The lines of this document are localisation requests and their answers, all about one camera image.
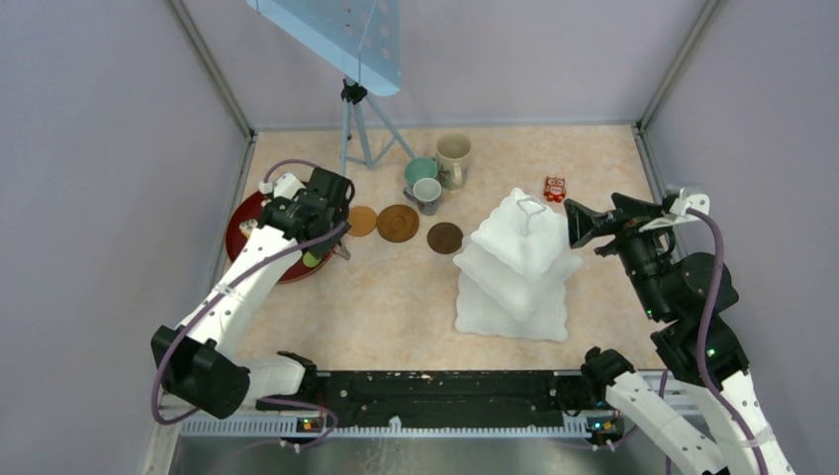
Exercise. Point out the clear plastic tongs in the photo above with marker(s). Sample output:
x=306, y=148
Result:
x=340, y=249

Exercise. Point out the blue tripod stand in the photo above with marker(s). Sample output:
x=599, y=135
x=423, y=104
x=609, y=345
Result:
x=353, y=126

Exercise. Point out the grey ceramic cup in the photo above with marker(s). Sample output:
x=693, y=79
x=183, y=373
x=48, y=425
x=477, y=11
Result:
x=426, y=194

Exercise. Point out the beige ceramic mug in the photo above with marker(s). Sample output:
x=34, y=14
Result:
x=453, y=158

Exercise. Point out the round green macaron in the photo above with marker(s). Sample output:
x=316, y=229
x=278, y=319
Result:
x=310, y=261

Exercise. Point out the blue perforated panel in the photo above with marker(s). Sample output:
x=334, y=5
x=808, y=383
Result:
x=360, y=38

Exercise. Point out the dark brown wooden coaster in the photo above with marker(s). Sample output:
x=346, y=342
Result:
x=444, y=238

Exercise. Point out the teal ceramic cup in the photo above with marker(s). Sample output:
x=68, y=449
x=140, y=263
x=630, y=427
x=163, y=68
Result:
x=419, y=168

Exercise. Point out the light wooden coaster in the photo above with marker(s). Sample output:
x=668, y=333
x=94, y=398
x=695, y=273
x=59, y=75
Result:
x=362, y=220

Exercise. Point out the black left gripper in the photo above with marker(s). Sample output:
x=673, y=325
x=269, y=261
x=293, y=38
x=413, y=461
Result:
x=338, y=219

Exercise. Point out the white tiered serving stand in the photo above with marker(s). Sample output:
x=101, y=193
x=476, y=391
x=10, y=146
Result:
x=513, y=272

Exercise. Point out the round red lacquer tray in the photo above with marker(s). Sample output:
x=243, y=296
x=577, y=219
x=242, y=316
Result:
x=251, y=208

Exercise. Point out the medium brown wooden coaster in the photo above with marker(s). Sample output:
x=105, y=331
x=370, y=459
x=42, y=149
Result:
x=397, y=223

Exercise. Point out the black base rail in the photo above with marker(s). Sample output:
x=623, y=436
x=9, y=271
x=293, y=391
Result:
x=452, y=399

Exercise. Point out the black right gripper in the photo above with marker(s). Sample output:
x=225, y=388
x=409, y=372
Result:
x=635, y=213

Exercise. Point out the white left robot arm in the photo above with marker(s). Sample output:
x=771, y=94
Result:
x=194, y=361

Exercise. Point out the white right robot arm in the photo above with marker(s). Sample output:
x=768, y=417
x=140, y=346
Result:
x=673, y=254

